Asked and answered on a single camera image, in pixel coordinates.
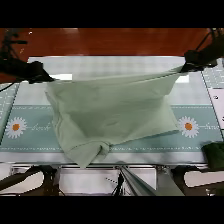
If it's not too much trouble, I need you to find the pale green T-shirt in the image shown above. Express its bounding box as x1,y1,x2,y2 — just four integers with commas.
44,65,185,169

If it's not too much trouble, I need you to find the black cable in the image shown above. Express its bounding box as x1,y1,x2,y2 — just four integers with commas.
105,172,126,197

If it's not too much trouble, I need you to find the dark green garment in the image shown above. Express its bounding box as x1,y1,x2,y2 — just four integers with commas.
200,141,224,167

